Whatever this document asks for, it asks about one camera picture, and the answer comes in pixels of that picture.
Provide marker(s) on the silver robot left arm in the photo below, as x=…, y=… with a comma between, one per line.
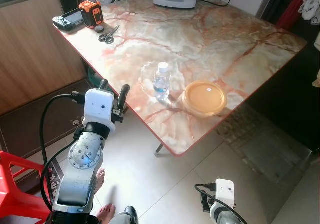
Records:
x=80, y=184

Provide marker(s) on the small black round cap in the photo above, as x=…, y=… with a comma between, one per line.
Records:
x=99, y=28

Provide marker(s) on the person's bare foot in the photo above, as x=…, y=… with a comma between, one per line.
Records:
x=100, y=178
x=106, y=213

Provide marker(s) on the orange and black device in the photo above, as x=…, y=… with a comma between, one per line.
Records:
x=91, y=12

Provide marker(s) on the black handheld game console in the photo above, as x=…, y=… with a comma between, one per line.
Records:
x=67, y=19

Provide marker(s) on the grey patterned floor mat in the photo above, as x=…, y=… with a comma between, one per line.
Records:
x=260, y=149

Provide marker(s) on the black robot left foot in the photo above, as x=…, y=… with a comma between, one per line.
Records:
x=131, y=215

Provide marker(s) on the brown wooden cabinet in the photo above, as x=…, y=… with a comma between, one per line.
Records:
x=30, y=48

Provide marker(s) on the orange lidded plastic bowl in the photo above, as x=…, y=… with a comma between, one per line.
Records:
x=204, y=97

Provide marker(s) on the white hanging cloth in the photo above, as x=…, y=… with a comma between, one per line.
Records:
x=310, y=8

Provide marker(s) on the red plastic chair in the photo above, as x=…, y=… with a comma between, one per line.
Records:
x=15, y=184

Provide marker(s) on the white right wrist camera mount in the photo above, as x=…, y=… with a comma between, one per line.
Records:
x=224, y=191

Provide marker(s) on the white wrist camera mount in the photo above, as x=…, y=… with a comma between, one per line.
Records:
x=99, y=106
x=224, y=191

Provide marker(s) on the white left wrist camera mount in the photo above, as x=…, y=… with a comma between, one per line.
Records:
x=99, y=106

